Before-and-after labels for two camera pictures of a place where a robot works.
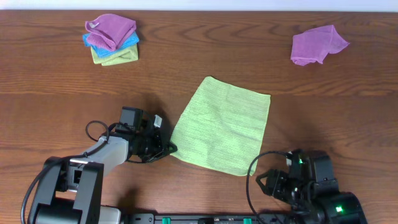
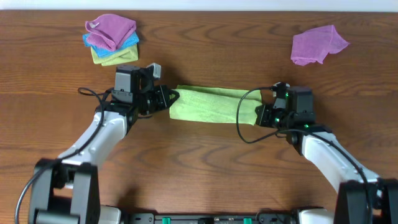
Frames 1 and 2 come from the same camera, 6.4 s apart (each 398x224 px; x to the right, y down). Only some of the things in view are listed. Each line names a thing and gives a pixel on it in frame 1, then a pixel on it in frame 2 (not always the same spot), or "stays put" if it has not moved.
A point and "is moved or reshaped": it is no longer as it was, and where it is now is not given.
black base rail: (150, 218) stays put
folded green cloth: (129, 55) stays put
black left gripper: (157, 142) → (163, 98)
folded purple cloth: (109, 31) stays put
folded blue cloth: (133, 40) stays put
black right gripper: (268, 189) → (263, 119)
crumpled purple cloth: (316, 43) stays put
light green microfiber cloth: (222, 127) is moved or reshaped
